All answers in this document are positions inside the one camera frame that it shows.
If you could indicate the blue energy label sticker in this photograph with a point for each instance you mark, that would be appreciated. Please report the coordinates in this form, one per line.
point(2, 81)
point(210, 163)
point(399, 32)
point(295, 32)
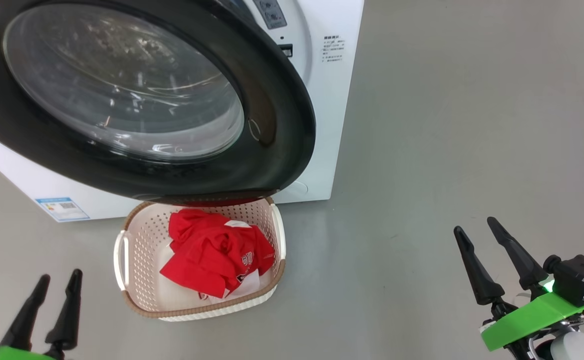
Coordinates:
point(63, 209)

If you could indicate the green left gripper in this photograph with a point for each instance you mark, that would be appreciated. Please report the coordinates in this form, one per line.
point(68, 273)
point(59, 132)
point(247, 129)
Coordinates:
point(7, 354)

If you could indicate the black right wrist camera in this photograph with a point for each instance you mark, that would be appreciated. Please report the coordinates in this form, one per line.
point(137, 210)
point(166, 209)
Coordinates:
point(579, 277)

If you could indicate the red and white garment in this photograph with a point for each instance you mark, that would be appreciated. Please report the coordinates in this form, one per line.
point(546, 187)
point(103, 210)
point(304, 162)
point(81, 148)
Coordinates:
point(212, 250)

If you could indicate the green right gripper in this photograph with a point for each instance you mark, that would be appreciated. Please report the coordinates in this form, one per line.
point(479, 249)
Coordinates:
point(526, 320)

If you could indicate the white front-load washing machine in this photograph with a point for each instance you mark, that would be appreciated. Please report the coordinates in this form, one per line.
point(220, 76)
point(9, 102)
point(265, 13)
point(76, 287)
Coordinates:
point(336, 125)

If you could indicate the washing machine door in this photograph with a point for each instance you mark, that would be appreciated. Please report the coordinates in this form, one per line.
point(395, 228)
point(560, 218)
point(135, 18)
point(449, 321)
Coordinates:
point(272, 100)

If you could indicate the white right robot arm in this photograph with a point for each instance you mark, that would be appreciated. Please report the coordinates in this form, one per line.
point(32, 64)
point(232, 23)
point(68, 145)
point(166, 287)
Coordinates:
point(576, 347)

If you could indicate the cream perforated laundry basket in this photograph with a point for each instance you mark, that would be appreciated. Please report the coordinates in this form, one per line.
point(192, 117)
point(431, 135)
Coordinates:
point(142, 280)

